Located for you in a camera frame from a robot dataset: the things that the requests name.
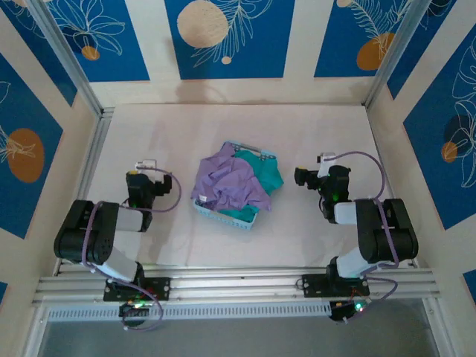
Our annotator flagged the blue panel with dark circle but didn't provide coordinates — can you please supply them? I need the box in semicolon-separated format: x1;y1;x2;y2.
402;35;476;231

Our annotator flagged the long aluminium mounting rail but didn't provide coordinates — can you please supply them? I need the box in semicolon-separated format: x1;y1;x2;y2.
31;266;443;306

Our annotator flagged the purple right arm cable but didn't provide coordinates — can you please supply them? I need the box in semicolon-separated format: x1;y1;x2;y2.
330;150;402;325

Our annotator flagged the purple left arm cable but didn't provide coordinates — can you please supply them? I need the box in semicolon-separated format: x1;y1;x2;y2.
82;166;183;334

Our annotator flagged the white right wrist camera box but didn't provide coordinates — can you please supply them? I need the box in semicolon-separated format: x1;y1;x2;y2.
315;151;338;178

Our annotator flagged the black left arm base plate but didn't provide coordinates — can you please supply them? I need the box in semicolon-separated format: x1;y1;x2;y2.
103;277;172;303

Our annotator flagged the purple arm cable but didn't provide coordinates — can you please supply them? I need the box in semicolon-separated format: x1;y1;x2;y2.
82;166;183;334
330;150;402;325

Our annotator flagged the blue panel with orange oval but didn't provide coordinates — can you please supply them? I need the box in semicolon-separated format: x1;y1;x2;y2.
0;51;65;240

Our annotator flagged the blue panel with white flower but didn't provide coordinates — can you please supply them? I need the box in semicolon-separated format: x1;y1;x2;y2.
46;0;151;83

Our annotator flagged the blue panel with fern print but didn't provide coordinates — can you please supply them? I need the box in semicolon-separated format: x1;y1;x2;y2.
314;0;416;79

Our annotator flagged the aluminium frame post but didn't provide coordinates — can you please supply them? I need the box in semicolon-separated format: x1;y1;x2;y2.
364;0;432;109
28;0;106;117

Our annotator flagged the purple t-shirt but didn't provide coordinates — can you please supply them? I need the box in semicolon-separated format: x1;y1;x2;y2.
190;144;272;213

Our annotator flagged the light blue plastic basket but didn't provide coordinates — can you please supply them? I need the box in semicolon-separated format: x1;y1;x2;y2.
193;140;278;230

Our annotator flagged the blue floral wall panel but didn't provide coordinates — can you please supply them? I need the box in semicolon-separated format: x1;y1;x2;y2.
0;0;78;108
386;0;458;100

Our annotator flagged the white table cover sheet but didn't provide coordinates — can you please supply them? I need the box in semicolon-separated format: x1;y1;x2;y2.
69;103;414;268

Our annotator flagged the teal t-shirt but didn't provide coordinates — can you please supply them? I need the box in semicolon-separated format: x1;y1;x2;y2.
218;149;285;224

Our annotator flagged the blue panel with beige circle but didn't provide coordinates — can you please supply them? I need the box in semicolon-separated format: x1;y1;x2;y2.
164;0;297;80

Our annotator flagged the white slotted cable duct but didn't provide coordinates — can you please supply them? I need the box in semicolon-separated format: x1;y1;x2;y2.
46;300;332;321

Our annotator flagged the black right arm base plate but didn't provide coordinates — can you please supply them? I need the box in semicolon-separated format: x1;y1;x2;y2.
301;273;371;299

